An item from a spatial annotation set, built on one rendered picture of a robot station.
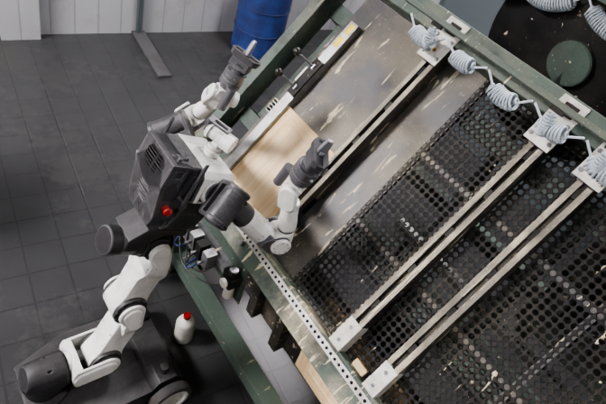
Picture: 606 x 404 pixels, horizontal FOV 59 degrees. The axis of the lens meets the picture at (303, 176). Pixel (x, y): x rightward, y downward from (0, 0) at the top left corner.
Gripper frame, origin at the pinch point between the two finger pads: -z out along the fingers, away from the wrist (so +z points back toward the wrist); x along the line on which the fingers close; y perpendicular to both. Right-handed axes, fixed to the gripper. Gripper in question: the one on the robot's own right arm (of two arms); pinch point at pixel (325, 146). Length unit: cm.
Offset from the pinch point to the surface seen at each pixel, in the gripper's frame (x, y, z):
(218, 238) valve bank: 16, -4, 93
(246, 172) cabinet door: 41, -1, 72
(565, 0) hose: 68, 76, -50
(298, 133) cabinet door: 50, 12, 46
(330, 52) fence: 78, 14, 20
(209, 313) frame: 6, 12, 148
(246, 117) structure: 72, -6, 69
